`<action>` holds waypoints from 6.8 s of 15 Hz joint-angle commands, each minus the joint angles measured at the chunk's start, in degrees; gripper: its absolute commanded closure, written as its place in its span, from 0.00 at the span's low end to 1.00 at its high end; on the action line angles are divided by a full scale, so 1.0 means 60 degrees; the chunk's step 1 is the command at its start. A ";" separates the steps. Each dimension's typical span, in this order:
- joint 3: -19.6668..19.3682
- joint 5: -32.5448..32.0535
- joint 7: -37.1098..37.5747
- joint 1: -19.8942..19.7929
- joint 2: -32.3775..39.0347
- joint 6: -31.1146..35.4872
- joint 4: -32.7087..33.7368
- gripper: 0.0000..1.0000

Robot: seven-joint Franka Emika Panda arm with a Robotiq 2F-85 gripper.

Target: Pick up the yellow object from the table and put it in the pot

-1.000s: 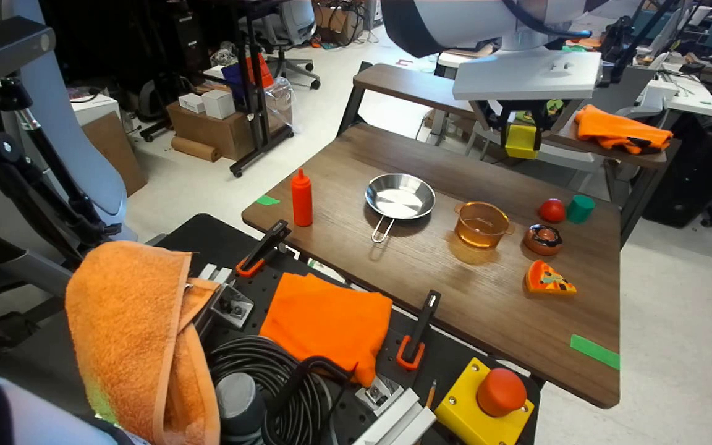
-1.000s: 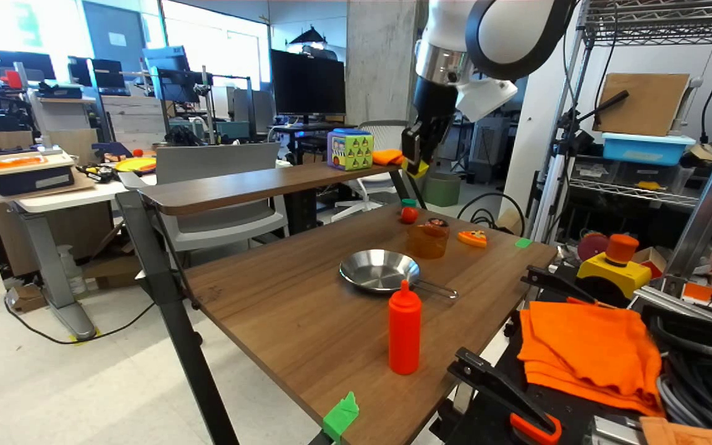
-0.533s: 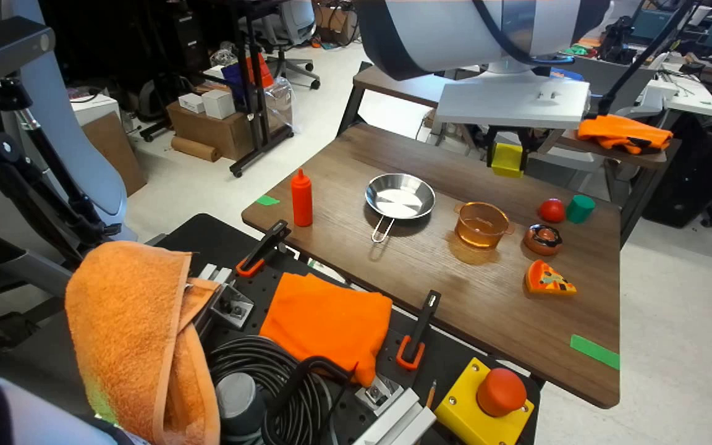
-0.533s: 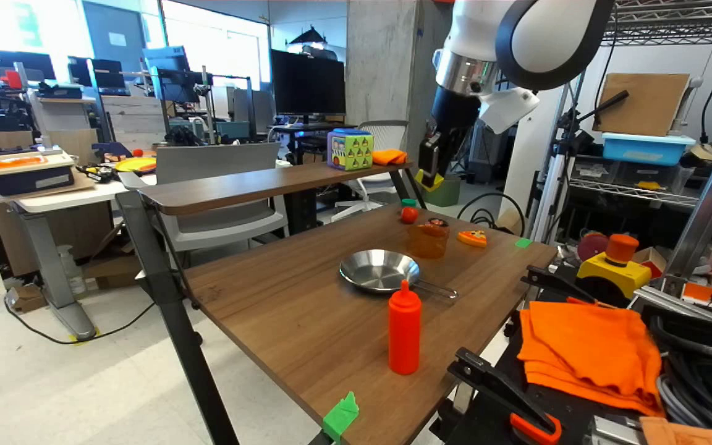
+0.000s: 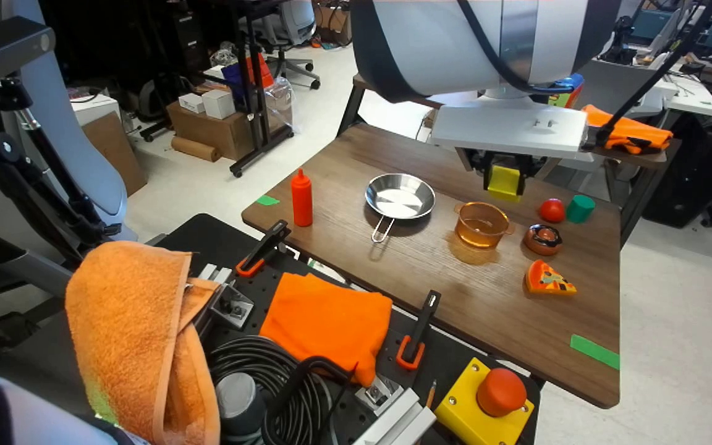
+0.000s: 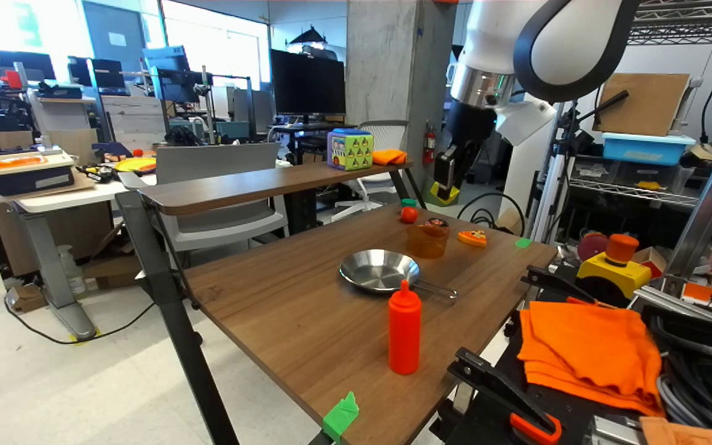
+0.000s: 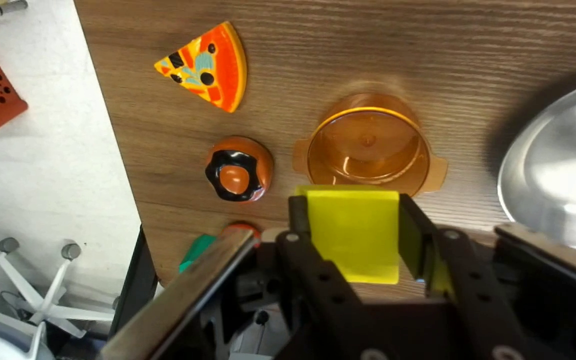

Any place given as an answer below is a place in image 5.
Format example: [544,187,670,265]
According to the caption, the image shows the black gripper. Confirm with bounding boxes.
[455,146,561,202]

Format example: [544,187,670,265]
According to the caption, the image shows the white wrist bar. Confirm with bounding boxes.
[429,101,591,159]

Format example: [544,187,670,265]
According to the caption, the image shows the amber transparent bowl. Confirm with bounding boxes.
[452,199,512,252]

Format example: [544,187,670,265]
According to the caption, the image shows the red toy ball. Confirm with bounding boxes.
[536,195,570,227]

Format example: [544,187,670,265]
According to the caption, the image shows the brown toy donut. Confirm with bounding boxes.
[522,220,566,256]

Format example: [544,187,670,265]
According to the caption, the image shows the green toy block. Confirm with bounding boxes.
[566,192,598,224]

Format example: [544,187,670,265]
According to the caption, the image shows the silver metal pan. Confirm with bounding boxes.
[362,171,441,247]

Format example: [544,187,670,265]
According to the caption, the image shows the toy pizza slice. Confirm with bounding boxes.
[522,256,578,300]

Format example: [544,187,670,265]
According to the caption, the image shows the crumpled orange cloth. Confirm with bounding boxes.
[581,101,675,157]

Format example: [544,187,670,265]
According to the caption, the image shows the dark wooden bench table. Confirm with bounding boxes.
[337,70,682,244]

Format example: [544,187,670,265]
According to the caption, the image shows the black office chair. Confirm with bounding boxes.
[642,106,712,250]

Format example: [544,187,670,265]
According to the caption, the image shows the long green tape strip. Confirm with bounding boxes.
[570,330,624,372]

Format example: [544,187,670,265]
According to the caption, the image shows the white desk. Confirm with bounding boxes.
[644,68,712,117]

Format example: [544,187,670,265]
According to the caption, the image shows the red squeeze bottle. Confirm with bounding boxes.
[290,168,316,229]

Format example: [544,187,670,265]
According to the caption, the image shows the yellow emergency stop box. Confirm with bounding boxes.
[433,355,536,445]

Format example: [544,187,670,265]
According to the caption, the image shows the folded orange cloth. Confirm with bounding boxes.
[257,270,397,391]

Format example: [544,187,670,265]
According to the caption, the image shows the grey office chair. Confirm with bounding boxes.
[248,0,324,93]

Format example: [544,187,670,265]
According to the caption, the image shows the aluminium extrusion bar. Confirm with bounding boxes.
[355,382,441,445]

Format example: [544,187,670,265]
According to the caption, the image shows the black floor stand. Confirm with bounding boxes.
[229,0,298,179]

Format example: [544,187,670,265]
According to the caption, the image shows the large cardboard box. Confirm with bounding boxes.
[167,98,273,163]

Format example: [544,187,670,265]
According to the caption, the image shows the white cardboard boxes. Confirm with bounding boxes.
[175,83,240,120]

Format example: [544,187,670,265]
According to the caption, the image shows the cardboard tube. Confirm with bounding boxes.
[169,134,220,163]

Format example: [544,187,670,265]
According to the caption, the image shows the grey cylinder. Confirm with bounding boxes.
[216,370,268,445]

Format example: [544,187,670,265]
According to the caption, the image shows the brown cardboard box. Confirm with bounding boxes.
[80,109,151,197]

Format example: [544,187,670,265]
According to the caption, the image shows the orange terry towel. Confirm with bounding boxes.
[62,239,224,445]

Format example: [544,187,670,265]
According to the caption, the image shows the black clamp orange handle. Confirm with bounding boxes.
[394,286,445,375]
[232,218,294,282]

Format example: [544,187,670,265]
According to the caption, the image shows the square metal bracket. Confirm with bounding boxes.
[355,375,403,417]
[208,282,257,329]

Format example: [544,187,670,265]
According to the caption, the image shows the black cable coil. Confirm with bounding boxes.
[206,330,358,445]

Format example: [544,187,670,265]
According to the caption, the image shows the small white bracket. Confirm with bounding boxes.
[197,262,235,286]

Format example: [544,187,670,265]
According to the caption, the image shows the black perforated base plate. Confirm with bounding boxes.
[154,210,544,445]

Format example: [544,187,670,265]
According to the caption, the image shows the black camera tripod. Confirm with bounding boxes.
[0,75,117,365]

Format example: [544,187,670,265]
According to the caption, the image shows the black stereo camera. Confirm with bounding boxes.
[0,14,59,93]

